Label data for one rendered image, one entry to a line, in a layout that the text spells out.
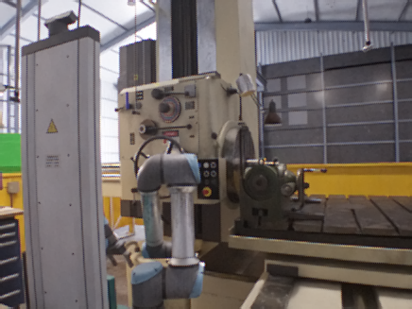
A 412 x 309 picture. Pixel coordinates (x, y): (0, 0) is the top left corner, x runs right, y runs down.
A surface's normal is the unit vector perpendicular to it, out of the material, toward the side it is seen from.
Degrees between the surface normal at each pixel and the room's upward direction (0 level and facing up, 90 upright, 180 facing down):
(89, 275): 90
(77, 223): 90
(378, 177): 90
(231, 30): 90
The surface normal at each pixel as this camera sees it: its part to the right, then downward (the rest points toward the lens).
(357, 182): -0.44, 0.02
